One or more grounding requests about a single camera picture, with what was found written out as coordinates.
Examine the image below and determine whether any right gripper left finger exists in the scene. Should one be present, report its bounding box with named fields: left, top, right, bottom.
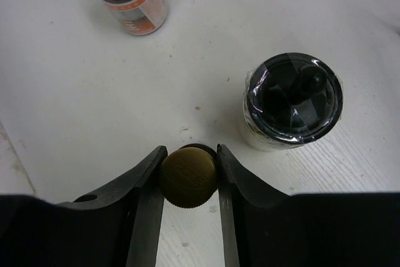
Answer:
left=1, top=146, right=167, bottom=266

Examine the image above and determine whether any small yellow label bottle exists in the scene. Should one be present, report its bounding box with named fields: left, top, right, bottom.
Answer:
left=159, top=143, right=218, bottom=209

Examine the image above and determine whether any black cap spice shaker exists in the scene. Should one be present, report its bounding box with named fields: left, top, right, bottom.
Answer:
left=239, top=53, right=343, bottom=151

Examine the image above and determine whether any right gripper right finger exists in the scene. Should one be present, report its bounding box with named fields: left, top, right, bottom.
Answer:
left=216, top=145, right=399, bottom=266

